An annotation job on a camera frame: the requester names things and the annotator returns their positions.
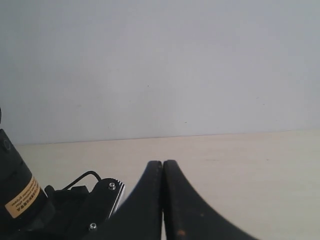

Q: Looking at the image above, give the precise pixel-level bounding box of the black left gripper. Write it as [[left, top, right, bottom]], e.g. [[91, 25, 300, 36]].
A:
[[0, 184, 100, 240]]

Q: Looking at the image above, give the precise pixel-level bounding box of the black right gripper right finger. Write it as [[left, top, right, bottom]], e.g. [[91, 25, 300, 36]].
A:
[[162, 160, 255, 240]]

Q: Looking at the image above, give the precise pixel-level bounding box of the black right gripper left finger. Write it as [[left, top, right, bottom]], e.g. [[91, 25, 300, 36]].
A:
[[94, 160, 163, 240]]

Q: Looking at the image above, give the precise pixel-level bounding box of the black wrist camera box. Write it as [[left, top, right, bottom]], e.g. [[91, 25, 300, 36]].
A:
[[81, 178, 126, 234]]

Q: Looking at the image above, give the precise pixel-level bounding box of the black camera cable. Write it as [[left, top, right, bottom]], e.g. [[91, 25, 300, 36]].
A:
[[58, 170, 103, 191]]

